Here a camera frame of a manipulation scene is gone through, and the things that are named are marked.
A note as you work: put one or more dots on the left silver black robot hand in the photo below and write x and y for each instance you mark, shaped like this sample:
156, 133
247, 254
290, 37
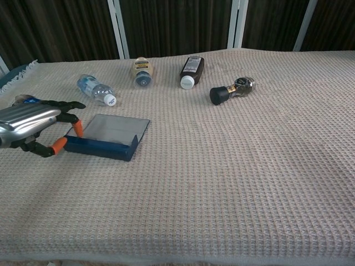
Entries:
27, 116

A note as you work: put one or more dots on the dark blue rectangular box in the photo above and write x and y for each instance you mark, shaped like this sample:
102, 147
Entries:
97, 147

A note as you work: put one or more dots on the cola bottle with blue cap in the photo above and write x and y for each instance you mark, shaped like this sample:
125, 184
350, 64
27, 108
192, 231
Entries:
26, 99

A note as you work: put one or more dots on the teal padded table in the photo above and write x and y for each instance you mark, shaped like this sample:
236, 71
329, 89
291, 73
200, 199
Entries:
11, 74

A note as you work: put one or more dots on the clear water bottle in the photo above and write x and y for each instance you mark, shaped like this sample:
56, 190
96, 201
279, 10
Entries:
95, 88

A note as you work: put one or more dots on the dark folding screen panel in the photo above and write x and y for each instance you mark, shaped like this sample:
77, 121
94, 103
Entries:
177, 25
55, 27
332, 22
271, 22

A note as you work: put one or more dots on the mayonnaise squeeze bottle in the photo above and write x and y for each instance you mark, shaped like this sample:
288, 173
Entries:
142, 72

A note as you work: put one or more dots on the brown sauce bottle white cap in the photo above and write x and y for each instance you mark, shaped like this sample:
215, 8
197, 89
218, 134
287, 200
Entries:
192, 70

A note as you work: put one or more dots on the beige waffle-weave cloth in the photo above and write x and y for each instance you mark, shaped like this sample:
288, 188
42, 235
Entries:
194, 166

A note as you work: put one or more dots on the pepper grinder with black cap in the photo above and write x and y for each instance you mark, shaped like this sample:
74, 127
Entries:
238, 86

